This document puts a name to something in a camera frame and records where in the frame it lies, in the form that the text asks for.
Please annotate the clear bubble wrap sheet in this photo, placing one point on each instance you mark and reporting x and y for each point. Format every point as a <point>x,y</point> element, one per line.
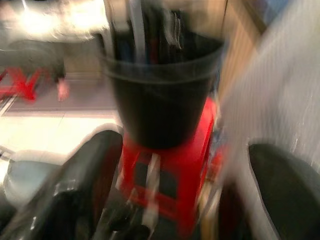
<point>280,82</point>

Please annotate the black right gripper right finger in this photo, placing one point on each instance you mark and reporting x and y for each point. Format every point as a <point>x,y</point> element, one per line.
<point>290,190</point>

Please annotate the red frame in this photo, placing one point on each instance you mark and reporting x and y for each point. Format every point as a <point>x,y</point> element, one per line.
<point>27,85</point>

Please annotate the dark clothes pile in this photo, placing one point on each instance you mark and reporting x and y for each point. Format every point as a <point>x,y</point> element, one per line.
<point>170,30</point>

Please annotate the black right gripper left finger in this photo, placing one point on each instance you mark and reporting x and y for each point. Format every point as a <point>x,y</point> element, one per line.
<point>82,170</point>

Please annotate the wooden cabinet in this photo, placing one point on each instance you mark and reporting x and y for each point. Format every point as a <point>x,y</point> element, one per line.
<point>240,37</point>

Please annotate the red plastic stool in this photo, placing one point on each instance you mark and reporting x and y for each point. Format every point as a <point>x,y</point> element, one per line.
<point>192,140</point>

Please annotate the black plastic bucket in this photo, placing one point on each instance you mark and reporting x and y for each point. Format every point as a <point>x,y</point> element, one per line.
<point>162,107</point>

